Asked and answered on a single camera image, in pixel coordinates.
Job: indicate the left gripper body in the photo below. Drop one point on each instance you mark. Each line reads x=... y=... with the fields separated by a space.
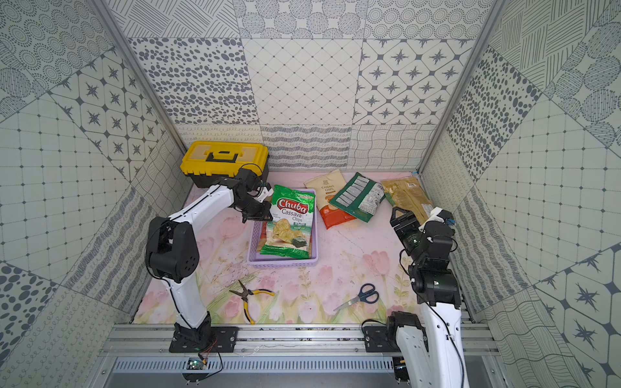
x=255 y=206

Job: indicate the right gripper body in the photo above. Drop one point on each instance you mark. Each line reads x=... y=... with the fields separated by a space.
x=419 y=259

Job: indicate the gold foil chips bag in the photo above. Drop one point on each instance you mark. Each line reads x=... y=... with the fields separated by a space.
x=407 y=194

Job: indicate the dark green striped snack bag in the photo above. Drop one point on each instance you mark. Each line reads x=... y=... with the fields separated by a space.
x=360 y=197

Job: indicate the green Chuba cassava chips bag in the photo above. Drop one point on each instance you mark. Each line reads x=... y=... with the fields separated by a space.
x=288 y=235

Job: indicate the beige red cassava chips bag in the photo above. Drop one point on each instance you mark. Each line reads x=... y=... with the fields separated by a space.
x=326 y=187

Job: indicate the red gold chips bag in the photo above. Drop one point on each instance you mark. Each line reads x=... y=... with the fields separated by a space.
x=263 y=236

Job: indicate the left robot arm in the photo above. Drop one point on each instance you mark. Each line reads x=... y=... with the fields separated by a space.
x=172 y=255

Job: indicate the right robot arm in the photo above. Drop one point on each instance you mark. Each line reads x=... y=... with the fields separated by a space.
x=430 y=342

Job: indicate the lilac plastic basket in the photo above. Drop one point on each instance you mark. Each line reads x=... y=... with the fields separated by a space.
x=256 y=260

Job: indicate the yellow and black toolbox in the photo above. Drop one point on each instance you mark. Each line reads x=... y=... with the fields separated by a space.
x=207 y=161

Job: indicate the right small circuit board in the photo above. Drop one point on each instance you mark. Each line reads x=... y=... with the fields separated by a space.
x=400 y=370

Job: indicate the small circuit board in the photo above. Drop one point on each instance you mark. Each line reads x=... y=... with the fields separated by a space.
x=400 y=370
x=195 y=371

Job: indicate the left small circuit board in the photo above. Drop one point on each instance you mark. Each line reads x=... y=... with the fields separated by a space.
x=195 y=371

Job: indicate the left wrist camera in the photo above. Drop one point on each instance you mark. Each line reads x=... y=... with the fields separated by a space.
x=264 y=194

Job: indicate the blue handled scissors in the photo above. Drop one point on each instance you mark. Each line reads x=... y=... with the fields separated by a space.
x=367 y=294

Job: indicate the aluminium mounting rail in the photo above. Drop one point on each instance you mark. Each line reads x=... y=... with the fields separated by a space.
x=153 y=340

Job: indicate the yellow handled pliers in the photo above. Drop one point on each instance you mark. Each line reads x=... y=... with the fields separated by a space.
x=244 y=295

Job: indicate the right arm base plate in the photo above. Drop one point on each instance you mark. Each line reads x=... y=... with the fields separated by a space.
x=376 y=340

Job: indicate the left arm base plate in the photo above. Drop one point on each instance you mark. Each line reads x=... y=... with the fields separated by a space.
x=218 y=339

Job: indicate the white slotted cable duct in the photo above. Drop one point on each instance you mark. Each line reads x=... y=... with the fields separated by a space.
x=365 y=364

